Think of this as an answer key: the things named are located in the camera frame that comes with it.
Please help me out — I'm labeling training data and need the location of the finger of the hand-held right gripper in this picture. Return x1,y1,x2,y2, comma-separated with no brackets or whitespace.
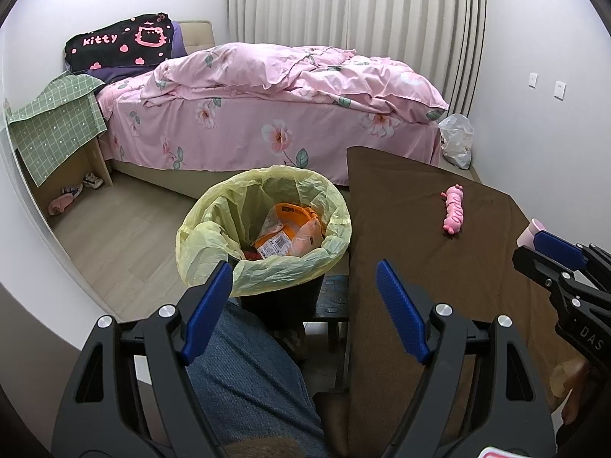
532,231,611,292
512,245,593,316

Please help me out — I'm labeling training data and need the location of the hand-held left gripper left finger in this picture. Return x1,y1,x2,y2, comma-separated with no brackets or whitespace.
50,260,234,458

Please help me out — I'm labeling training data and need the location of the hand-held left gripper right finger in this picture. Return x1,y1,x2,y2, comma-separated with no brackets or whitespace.
375,260,557,458

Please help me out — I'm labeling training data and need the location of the black waste bin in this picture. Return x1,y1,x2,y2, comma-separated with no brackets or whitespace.
234,267,328,332

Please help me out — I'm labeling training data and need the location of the orange snack wrapper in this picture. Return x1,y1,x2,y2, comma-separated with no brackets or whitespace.
253,203,317,258

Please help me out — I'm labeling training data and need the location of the yellow plastic bin liner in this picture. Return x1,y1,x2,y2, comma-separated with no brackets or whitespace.
176,165,352,297

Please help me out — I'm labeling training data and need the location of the person's right hand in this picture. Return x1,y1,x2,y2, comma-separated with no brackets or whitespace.
551,358,593,426

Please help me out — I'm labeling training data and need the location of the pink cup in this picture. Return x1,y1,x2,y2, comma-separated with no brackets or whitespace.
518,218,547,249

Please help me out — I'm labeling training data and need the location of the brown table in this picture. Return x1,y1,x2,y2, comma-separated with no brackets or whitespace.
312,145,574,458

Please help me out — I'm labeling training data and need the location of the dark wooden stool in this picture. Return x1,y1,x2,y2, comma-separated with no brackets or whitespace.
303,274,351,377

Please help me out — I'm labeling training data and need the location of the person's leg in jeans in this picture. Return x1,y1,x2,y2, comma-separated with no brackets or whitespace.
184,298,330,458

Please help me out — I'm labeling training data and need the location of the pink caterpillar toy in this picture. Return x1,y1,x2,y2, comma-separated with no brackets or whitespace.
440,184,466,237

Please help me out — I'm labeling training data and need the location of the pale orange wrapper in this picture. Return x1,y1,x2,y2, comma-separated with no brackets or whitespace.
288,214,326,256

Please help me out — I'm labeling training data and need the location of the white plastic bag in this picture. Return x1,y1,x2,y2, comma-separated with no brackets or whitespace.
438,113,475,169

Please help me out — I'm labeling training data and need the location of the bed with pink floral sheet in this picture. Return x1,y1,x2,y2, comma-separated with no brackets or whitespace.
62,20,449,196

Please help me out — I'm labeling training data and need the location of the pink slipper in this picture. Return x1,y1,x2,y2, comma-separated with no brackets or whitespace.
48,193,77,215

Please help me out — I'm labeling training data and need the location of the green grid cloth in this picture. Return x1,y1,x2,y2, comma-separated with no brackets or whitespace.
6,71,108,187

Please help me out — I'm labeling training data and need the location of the pink floral duvet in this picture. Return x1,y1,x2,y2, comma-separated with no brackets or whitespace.
143,43,449,127

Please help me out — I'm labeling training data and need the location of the black Hello Kitty pillow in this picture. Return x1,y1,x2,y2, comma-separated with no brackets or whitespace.
64,13,175,71

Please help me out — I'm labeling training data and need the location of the white pleated curtain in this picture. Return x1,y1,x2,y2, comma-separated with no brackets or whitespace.
226,0,488,120

